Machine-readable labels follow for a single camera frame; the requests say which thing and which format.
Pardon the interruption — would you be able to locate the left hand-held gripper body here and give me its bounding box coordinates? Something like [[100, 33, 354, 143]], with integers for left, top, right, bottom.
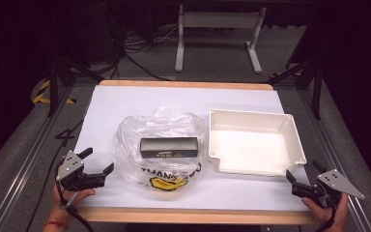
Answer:
[[55, 150, 106, 192]]

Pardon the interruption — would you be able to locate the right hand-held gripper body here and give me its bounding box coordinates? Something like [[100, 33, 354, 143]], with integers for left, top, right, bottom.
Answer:
[[291, 168, 366, 209]]

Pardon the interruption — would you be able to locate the clear plastic bag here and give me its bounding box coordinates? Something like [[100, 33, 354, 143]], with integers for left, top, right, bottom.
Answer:
[[112, 105, 208, 193]]

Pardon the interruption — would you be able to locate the white plastic tray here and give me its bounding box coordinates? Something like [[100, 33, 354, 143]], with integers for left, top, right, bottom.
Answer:
[[207, 107, 308, 178]]

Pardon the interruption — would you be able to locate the black rectangular box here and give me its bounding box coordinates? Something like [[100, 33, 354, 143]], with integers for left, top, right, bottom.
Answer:
[[139, 136, 200, 160]]

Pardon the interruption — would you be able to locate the person's left hand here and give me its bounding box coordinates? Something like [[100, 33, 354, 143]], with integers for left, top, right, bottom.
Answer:
[[51, 181, 97, 224]]

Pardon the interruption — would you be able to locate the person's right hand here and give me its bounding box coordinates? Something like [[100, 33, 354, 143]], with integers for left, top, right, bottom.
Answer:
[[300, 192, 351, 232]]

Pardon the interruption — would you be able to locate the yellow black floor tape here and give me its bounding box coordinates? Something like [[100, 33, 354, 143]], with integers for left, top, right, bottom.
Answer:
[[31, 78, 77, 105]]

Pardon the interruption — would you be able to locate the white paper sheet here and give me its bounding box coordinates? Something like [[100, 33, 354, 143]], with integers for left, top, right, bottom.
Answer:
[[72, 84, 311, 213]]

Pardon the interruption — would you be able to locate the aluminium rail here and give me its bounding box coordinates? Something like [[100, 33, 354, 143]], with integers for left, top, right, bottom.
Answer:
[[298, 88, 371, 232], [0, 84, 75, 232]]

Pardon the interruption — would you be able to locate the red bracelet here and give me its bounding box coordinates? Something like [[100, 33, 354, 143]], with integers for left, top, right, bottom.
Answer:
[[43, 218, 71, 231]]

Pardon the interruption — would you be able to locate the bundle of floor cables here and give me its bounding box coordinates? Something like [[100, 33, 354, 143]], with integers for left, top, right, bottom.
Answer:
[[107, 18, 180, 82]]

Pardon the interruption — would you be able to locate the white metal stand frame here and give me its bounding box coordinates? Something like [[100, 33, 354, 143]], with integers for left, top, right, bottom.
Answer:
[[174, 4, 268, 75]]

